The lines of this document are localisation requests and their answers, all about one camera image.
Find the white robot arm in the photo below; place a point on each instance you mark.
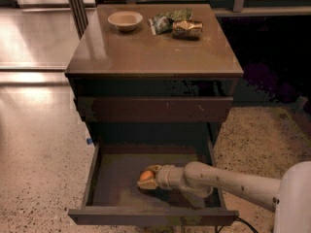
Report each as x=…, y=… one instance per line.
x=289, y=198

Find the blue tape piece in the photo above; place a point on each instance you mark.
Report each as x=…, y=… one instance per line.
x=89, y=141

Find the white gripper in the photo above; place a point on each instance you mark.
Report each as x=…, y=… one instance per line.
x=162, y=177

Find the green chip bag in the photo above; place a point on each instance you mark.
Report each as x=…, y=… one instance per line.
x=163, y=22

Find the white paper bowl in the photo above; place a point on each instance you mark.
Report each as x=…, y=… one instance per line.
x=125, y=21

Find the closed top drawer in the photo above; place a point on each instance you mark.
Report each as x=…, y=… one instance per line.
x=153, y=109

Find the orange fruit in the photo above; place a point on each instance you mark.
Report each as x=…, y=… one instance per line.
x=146, y=176

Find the dark brown drawer cabinet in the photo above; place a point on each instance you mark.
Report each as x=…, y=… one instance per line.
x=108, y=63

